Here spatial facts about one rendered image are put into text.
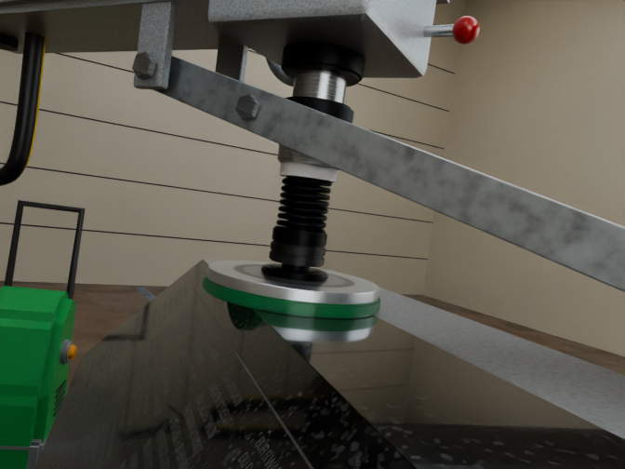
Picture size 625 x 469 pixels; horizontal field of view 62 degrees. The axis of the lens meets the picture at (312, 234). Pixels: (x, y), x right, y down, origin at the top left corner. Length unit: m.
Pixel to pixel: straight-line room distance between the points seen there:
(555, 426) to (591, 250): 0.19
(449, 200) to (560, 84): 5.89
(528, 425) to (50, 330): 1.64
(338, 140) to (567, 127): 5.68
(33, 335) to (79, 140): 3.44
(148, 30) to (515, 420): 0.60
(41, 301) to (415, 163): 1.54
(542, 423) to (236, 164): 5.25
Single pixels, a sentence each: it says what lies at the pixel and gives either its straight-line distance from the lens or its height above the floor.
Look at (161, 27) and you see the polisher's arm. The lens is 0.71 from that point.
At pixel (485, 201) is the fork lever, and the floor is 1.01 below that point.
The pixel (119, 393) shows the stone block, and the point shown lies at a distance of 0.64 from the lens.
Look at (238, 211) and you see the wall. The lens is 5.55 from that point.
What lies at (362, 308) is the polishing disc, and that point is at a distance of 0.58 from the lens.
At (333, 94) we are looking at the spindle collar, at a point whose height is 1.12.
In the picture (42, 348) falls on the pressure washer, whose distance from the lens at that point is 1.84.
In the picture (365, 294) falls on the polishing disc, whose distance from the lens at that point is 0.59.
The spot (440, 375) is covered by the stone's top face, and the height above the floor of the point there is 0.87.
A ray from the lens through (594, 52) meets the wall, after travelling 6.30.
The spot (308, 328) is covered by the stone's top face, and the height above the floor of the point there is 0.87.
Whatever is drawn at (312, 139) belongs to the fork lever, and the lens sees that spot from 0.58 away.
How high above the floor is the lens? 0.98
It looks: 3 degrees down
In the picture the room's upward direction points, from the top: 8 degrees clockwise
